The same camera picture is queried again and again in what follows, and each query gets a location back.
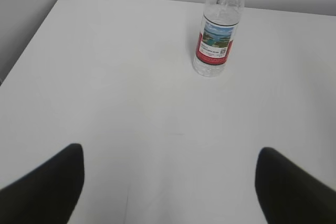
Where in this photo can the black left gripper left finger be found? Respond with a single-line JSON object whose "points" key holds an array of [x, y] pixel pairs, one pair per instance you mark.
{"points": [[49, 193]]}

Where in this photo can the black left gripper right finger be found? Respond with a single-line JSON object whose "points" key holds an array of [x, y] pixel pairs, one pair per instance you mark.
{"points": [[288, 194]]}

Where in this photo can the clear plastic water bottle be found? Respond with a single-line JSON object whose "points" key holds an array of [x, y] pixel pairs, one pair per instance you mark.
{"points": [[218, 27]]}

